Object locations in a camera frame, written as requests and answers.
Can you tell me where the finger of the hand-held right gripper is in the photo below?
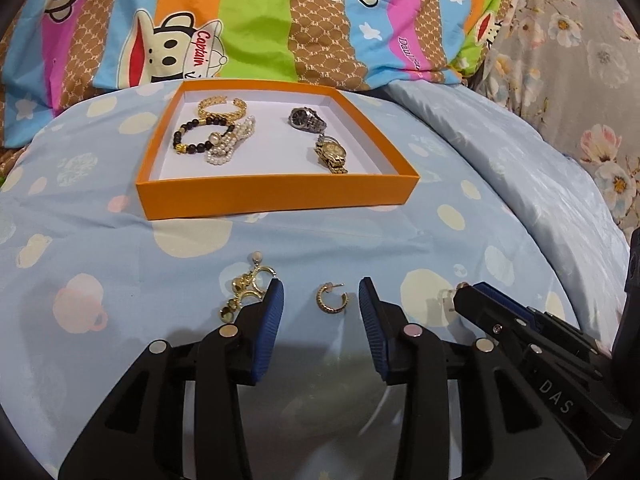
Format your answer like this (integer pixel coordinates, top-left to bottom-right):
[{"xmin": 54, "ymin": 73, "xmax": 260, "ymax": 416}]
[
  {"xmin": 472, "ymin": 282, "xmax": 609, "ymax": 359},
  {"xmin": 452, "ymin": 287, "xmax": 602, "ymax": 382}
]

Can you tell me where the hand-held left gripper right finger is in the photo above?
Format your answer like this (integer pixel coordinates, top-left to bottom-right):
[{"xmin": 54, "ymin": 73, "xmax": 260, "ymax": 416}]
[{"xmin": 358, "ymin": 275, "xmax": 601, "ymax": 480}]

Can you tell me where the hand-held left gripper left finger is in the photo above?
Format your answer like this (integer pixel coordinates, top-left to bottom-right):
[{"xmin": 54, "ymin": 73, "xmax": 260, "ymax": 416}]
[{"xmin": 57, "ymin": 276, "xmax": 285, "ymax": 480}]

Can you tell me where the gold dangling earring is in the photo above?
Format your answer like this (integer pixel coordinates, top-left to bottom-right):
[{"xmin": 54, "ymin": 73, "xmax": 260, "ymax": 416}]
[{"xmin": 218, "ymin": 250, "xmax": 278, "ymax": 324}]

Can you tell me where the orange cardboard box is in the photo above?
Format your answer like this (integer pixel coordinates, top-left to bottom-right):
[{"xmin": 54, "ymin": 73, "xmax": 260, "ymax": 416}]
[{"xmin": 136, "ymin": 78, "xmax": 420, "ymax": 222}]

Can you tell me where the white pearl bracelet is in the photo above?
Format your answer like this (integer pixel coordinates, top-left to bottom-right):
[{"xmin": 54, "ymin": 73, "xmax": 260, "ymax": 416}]
[{"xmin": 205, "ymin": 115, "xmax": 257, "ymax": 166}]

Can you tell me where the gold wristwatch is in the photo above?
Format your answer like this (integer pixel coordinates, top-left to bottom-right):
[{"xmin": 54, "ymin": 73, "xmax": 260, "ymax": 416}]
[{"xmin": 313, "ymin": 133, "xmax": 350, "ymax": 175}]

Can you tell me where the black bead bracelet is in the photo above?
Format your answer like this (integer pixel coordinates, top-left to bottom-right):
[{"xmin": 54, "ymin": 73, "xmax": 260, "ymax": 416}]
[{"xmin": 172, "ymin": 115, "xmax": 231, "ymax": 157}]

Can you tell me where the silver wristwatch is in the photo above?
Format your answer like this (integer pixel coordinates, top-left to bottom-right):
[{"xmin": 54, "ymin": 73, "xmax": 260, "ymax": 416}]
[{"xmin": 287, "ymin": 106, "xmax": 329, "ymax": 134}]

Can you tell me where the gold chain bracelet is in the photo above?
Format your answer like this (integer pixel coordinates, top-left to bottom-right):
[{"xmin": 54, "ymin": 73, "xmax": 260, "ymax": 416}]
[{"xmin": 196, "ymin": 95, "xmax": 249, "ymax": 121}]

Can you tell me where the blue dotted bedsheet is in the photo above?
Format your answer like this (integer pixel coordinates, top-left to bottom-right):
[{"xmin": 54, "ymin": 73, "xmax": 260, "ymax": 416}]
[{"xmin": 0, "ymin": 80, "xmax": 632, "ymax": 480}]

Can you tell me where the plain light blue quilt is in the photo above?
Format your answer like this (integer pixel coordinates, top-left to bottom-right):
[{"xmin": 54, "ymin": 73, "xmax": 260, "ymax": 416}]
[{"xmin": 384, "ymin": 80, "xmax": 632, "ymax": 283}]

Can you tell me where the grey floral cloth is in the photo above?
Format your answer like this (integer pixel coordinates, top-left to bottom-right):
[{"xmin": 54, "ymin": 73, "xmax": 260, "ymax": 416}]
[{"xmin": 464, "ymin": 0, "xmax": 640, "ymax": 237}]

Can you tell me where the colourful monkey-print pillow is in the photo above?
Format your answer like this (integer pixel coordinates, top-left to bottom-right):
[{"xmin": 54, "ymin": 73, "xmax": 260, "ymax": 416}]
[{"xmin": 0, "ymin": 0, "xmax": 527, "ymax": 149}]

